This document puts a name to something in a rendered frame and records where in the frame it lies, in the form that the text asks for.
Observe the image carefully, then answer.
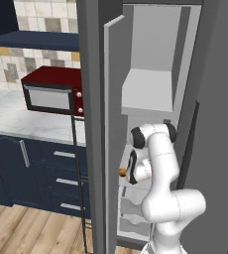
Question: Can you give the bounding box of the navy base cupboard run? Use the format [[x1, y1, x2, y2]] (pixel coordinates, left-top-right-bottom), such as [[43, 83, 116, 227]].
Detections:
[[0, 132, 91, 220]]

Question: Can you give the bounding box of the black freezer door handle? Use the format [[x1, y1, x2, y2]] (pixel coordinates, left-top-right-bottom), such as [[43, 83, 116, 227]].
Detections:
[[70, 114, 89, 254]]

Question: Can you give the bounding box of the grey fridge door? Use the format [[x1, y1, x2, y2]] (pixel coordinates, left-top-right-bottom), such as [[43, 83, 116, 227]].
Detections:
[[173, 0, 228, 254]]

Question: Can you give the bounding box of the white freezer shelf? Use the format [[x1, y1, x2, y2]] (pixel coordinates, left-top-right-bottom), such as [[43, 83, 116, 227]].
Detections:
[[120, 67, 176, 115]]

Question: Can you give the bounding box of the red microwave oven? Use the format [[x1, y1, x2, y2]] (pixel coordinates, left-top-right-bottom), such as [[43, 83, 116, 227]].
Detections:
[[20, 64, 86, 117]]

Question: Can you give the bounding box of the grey freezer door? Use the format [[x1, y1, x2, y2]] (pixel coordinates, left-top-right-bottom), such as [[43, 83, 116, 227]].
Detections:
[[103, 14, 131, 254]]

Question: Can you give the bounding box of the black fridge door handle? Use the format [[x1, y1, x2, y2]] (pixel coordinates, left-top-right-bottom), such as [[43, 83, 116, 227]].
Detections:
[[176, 100, 200, 191]]

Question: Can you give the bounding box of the grey fridge cabinet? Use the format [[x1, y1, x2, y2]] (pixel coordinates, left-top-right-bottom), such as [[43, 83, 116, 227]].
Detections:
[[75, 0, 228, 254]]

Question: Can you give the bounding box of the navy wall cupboard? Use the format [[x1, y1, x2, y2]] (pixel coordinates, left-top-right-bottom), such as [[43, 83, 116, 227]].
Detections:
[[0, 0, 81, 53]]

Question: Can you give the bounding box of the grey wall socket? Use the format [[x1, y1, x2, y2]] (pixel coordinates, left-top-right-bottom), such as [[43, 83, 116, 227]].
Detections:
[[6, 63, 20, 80]]

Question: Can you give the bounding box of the white freezer rack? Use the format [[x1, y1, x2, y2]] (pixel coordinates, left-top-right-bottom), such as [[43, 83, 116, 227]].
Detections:
[[117, 184, 154, 242]]

